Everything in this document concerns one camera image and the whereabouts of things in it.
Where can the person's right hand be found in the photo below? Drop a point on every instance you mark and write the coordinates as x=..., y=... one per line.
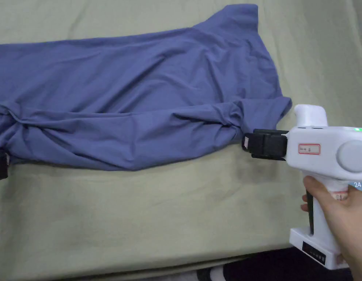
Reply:
x=344, y=222

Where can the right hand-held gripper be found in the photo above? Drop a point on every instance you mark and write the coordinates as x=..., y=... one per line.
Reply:
x=315, y=149

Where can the bed with pale green sheet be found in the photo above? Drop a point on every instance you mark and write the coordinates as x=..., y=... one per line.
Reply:
x=140, y=222

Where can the blue shirt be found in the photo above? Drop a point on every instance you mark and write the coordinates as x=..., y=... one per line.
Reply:
x=134, y=87

